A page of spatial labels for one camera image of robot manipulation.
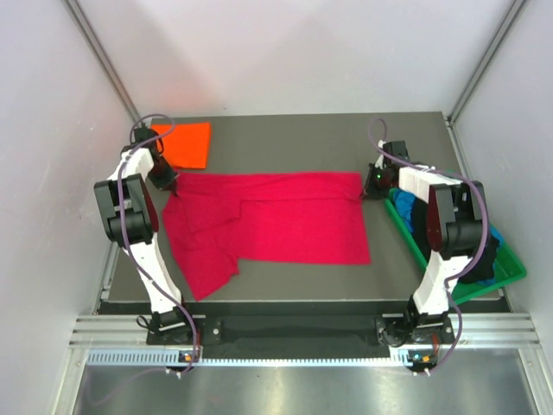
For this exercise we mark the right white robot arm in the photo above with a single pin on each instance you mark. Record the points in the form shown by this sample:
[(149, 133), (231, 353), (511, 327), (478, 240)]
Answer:
[(456, 230)]

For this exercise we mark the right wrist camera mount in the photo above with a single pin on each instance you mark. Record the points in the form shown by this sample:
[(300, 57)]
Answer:
[(380, 163)]

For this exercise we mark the red t shirt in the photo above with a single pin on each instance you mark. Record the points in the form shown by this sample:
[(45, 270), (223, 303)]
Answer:
[(214, 221)]

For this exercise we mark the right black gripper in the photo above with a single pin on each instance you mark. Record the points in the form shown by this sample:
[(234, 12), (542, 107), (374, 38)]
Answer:
[(369, 188)]

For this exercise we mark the folded orange t shirt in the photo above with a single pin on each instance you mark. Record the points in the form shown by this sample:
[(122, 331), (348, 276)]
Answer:
[(187, 146)]

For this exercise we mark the black t shirt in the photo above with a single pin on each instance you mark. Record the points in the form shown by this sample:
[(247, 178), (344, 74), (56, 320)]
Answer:
[(479, 259)]

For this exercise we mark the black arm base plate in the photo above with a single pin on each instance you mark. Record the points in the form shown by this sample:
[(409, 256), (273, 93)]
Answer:
[(269, 330)]

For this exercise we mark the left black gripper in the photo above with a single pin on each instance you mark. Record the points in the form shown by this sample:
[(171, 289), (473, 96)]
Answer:
[(169, 177)]

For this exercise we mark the green plastic tray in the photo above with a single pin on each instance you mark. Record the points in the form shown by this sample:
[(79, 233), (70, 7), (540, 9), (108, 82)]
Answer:
[(498, 266)]

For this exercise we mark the right aluminium frame post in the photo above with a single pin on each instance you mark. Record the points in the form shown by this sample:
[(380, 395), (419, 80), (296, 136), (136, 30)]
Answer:
[(514, 11)]

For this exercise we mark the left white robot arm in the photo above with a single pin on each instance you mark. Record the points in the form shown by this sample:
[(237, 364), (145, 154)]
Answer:
[(130, 220)]

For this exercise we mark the blue t shirt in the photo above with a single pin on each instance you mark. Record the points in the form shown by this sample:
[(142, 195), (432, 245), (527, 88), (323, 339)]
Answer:
[(403, 202)]

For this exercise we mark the aluminium frame post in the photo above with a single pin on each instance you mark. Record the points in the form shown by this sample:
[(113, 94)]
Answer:
[(514, 11), (89, 34)]

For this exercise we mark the left aluminium frame post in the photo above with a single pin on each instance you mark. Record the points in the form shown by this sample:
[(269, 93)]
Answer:
[(89, 34)]

